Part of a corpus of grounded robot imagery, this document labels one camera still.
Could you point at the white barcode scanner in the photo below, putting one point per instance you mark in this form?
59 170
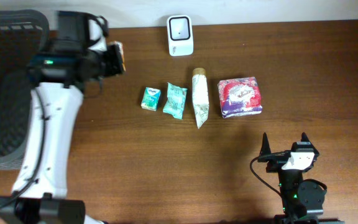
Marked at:
180 35

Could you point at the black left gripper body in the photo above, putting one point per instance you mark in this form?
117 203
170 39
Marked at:
96 61

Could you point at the teal Kleenex tissue pack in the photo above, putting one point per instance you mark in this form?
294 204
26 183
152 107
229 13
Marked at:
150 99

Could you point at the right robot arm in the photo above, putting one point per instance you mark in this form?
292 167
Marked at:
302 199

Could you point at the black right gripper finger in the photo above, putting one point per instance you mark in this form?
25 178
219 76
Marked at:
265 147
304 137

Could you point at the teal wet wipes packet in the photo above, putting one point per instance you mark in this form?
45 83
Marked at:
176 97

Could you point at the orange Kleenex tissue pack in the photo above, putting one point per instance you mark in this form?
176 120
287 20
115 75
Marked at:
117 57

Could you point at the white tube brown cap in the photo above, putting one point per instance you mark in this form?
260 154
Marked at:
200 97

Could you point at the grey plastic mesh basket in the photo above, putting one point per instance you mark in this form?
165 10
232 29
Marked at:
22 34

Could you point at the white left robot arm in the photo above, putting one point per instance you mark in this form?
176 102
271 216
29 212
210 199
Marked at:
58 74

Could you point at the red purple plastic pack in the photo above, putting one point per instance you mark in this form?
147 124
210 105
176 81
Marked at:
239 97

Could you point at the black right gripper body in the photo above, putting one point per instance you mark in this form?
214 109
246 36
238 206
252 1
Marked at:
276 162

